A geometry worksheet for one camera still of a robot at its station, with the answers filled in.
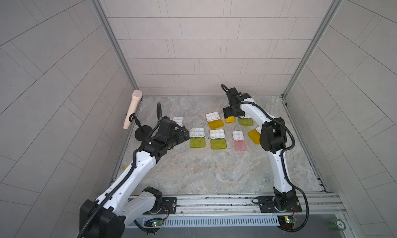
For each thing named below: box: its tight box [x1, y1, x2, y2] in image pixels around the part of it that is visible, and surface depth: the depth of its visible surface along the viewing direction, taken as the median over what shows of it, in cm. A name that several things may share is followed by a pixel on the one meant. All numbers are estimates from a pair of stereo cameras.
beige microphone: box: [123, 89, 143, 130], surface depth 80 cm
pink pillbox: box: [232, 130, 248, 153], surface depth 95 cm
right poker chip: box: [326, 218, 346, 231], surface depth 63 cm
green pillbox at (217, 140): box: [209, 129, 227, 150], surface depth 95 cm
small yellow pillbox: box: [225, 116, 236, 123], surface depth 104 cm
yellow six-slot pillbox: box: [205, 111, 224, 130], surface depth 104 cm
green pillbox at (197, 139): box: [189, 127, 206, 148], surface depth 96 cm
